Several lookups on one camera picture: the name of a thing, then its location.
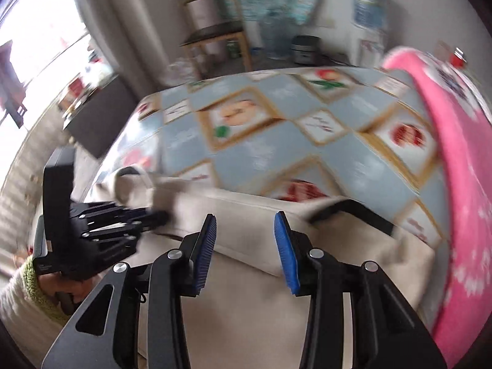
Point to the clear water jug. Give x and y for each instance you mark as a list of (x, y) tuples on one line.
[(276, 34)]

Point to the person's left hand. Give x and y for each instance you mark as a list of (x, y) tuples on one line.
[(53, 285)]

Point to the small red jar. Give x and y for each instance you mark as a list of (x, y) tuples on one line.
[(460, 57)]

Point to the fruit print tablecloth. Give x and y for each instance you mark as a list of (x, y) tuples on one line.
[(269, 142)]

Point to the small can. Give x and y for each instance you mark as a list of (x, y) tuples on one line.
[(233, 50)]

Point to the grey curtain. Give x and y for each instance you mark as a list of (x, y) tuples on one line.
[(127, 27)]

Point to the white plastic bag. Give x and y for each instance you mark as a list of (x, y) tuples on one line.
[(180, 73)]

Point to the black rice cooker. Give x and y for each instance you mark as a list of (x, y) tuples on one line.
[(305, 50)]

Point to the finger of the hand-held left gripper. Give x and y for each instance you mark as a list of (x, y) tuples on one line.
[(119, 230), (127, 211)]

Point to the cream jacket with black stripes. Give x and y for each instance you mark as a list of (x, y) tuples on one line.
[(250, 315)]

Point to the white water dispenser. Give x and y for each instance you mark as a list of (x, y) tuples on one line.
[(373, 50)]

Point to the wall socket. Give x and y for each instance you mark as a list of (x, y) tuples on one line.
[(326, 22)]

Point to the white cylinder roll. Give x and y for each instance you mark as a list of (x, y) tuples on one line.
[(200, 7)]

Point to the grey cabinet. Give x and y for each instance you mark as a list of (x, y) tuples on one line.
[(100, 119)]

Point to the wooden chair with dark seat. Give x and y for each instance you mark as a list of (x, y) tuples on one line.
[(215, 30)]

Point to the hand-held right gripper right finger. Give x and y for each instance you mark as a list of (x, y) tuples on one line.
[(286, 253)]

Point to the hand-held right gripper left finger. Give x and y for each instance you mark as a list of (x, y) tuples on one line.
[(203, 253)]

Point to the red box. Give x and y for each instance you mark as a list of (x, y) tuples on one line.
[(75, 86)]

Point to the blue water bottle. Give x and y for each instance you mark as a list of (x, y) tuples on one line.
[(369, 5)]

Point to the pink flower print blanket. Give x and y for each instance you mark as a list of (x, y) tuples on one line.
[(469, 200)]

